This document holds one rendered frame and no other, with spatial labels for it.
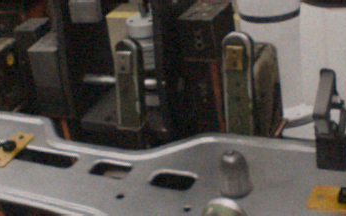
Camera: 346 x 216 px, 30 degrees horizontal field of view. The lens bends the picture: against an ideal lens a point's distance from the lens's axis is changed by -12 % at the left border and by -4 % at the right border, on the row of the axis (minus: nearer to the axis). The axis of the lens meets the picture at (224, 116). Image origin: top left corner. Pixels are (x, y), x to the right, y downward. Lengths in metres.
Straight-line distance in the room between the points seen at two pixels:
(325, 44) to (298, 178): 0.22
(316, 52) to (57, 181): 0.39
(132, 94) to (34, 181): 0.19
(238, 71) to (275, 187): 0.17
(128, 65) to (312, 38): 0.37
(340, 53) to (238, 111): 0.32
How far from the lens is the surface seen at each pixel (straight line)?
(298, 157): 0.80
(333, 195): 0.73
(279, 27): 1.22
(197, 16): 0.90
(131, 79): 0.91
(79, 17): 0.96
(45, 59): 1.03
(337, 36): 0.58
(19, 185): 0.86
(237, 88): 0.87
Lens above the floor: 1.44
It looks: 29 degrees down
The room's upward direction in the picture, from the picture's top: 8 degrees counter-clockwise
